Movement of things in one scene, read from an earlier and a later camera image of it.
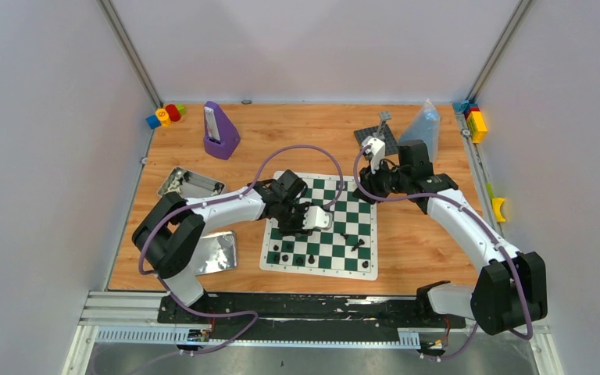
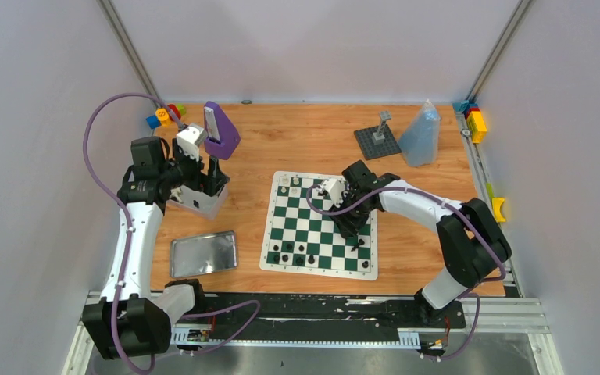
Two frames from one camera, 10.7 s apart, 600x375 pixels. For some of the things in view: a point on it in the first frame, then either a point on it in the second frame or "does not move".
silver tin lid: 216,252 does not move
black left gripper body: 290,219 to 209,173
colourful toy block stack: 164,117 does not move
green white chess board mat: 348,248 does not move
